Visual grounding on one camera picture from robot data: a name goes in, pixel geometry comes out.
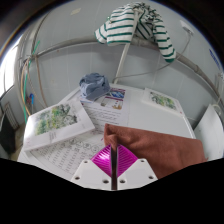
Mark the green-white striped garment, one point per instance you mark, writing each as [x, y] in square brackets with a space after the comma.
[121, 26]

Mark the small plant-photo booklet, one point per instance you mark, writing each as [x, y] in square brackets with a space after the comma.
[162, 100]

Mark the large plant-photo booklet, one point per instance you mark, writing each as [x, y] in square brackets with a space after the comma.
[55, 123]

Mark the crumpled blue-grey cloth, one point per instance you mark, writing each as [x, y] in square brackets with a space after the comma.
[94, 86]

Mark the blue wall sign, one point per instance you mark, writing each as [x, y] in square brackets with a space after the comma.
[215, 59]

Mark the white wall socket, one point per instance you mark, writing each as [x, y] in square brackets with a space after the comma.
[187, 27]

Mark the colourful printed leaflet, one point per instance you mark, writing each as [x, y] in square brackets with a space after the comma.
[111, 110]

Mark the white pole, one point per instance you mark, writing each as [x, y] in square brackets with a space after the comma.
[124, 58]

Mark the brown towel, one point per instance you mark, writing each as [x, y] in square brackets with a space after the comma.
[163, 150]

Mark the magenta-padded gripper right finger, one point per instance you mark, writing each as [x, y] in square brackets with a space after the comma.
[135, 175]

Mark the grey wall pipe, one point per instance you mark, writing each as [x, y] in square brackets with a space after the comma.
[186, 61]

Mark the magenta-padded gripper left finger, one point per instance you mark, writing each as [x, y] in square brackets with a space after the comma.
[96, 176]

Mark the printed paper sheet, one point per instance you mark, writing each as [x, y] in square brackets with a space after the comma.
[66, 155]

